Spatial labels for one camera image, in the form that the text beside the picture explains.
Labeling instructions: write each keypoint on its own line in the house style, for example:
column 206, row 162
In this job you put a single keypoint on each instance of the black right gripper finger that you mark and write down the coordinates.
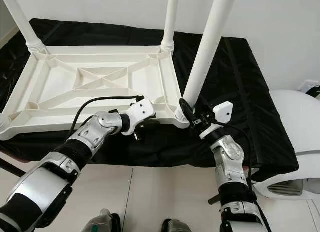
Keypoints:
column 186, row 111

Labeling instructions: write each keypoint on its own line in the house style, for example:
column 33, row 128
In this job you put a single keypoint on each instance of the white plastic table leg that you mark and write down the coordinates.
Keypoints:
column 210, row 47
column 171, row 17
column 25, row 20

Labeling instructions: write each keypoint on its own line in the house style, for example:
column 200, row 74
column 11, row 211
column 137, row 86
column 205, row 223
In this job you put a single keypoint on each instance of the white plastic table top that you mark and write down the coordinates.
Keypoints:
column 40, row 95

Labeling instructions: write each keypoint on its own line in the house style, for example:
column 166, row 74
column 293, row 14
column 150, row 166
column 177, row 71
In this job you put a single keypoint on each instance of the pink cloth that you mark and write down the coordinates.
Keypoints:
column 247, row 168

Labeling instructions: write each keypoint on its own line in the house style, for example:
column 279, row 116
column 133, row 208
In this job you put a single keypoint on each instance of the black metal table leg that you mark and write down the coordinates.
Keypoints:
column 11, row 167
column 215, row 198

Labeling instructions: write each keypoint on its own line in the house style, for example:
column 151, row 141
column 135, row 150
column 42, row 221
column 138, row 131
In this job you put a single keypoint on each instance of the white dome litter box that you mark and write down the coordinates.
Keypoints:
column 300, row 127

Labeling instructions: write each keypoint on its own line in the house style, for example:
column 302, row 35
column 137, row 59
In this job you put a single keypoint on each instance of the black power plug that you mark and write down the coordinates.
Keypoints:
column 316, row 92

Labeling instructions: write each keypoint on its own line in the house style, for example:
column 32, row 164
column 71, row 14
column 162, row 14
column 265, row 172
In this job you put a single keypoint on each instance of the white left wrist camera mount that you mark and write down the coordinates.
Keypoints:
column 139, row 112

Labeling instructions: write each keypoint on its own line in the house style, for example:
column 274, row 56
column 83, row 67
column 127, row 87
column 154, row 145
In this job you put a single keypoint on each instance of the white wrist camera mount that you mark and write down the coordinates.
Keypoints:
column 222, row 110
column 139, row 112

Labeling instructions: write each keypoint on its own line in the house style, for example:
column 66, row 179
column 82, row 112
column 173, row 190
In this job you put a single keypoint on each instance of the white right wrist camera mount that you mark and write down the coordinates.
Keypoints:
column 222, row 110

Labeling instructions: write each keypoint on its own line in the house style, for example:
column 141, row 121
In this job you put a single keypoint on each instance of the white wall socket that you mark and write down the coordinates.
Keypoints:
column 308, row 85

